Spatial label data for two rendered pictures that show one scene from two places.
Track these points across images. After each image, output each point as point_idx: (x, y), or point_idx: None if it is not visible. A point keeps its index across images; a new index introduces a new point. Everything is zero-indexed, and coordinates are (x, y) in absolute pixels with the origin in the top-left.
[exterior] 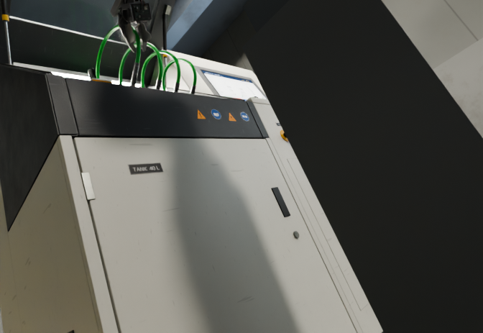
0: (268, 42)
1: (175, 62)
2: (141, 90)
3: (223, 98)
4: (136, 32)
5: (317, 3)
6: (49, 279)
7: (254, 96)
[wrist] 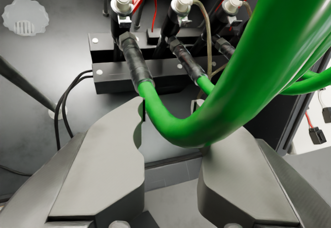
0: None
1: (303, 85)
2: None
3: (292, 112)
4: (196, 146)
5: None
6: None
7: (319, 143)
